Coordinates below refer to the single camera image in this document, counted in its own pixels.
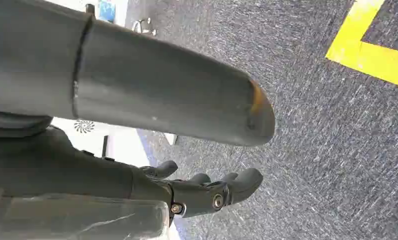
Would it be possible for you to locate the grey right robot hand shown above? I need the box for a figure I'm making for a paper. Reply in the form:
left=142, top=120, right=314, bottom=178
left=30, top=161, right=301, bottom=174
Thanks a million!
left=0, top=0, right=276, bottom=240

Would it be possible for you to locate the metal caster wheel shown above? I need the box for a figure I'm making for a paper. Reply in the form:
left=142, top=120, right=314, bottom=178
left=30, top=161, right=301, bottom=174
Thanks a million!
left=131, top=17, right=157, bottom=37

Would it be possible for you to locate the white cabinet with blue label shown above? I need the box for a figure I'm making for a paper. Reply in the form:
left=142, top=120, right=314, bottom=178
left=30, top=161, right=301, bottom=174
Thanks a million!
left=46, top=0, right=130, bottom=28

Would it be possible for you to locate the yellow floor tape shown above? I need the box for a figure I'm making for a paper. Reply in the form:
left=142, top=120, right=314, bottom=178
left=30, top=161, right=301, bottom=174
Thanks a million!
left=325, top=0, right=398, bottom=90

